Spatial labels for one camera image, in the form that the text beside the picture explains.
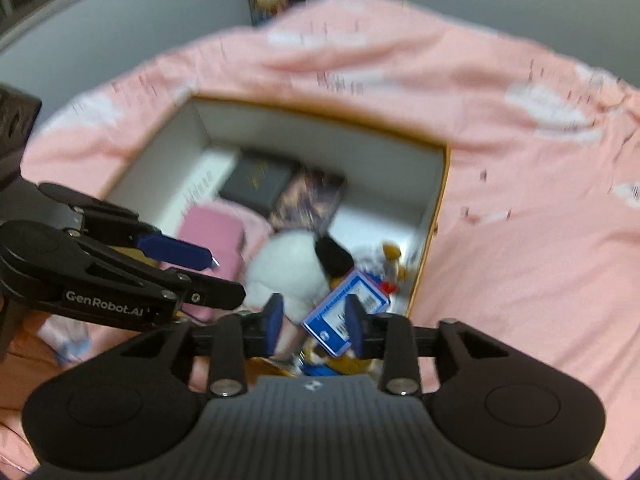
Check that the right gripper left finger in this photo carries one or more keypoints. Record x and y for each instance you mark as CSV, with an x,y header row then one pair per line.
x,y
241,337

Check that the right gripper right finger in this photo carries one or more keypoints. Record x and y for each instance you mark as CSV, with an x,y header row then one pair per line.
x,y
388,338

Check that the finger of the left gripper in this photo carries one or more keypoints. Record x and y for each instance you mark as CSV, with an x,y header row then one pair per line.
x,y
178,252
209,292

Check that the blue white card box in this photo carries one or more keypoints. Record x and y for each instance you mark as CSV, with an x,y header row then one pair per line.
x,y
326,323

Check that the pink flat case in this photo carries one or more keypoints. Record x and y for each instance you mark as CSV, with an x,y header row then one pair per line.
x,y
220,233

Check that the small duck figure toy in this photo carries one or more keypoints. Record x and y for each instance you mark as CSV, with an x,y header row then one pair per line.
x,y
392,271

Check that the white box with text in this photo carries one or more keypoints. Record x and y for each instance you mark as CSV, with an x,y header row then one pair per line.
x,y
200,185

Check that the panda plush toy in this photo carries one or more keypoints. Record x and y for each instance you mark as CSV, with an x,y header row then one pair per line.
x,y
300,266

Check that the black box gold lettering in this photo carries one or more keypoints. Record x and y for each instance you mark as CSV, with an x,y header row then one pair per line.
x,y
258,180

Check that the orange cardboard storage box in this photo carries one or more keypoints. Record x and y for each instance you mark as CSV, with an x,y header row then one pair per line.
x,y
395,176

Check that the illustrated art card box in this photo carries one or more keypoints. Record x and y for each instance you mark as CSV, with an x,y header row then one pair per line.
x,y
309,202

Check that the pink patterned bed quilt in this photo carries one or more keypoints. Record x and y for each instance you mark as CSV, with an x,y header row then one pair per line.
x,y
537,238

